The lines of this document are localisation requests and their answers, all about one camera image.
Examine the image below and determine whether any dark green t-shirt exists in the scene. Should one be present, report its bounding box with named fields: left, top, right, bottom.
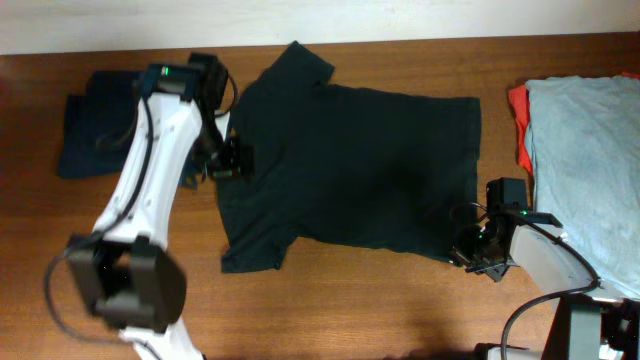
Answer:
left=217, top=43, right=481, bottom=273

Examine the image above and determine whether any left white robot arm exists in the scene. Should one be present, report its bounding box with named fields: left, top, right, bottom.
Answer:
left=60, top=57, right=253, bottom=359

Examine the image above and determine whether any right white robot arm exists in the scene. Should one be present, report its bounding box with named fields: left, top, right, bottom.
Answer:
left=451, top=210, right=639, bottom=359

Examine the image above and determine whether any folded navy blue garment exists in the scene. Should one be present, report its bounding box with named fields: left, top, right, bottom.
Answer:
left=56, top=71, right=144, bottom=179

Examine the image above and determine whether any light blue t-shirt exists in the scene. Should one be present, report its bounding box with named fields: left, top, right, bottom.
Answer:
left=525, top=75, right=639, bottom=297

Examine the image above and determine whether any red garment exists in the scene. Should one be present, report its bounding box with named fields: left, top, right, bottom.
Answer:
left=508, top=71, right=640, bottom=176

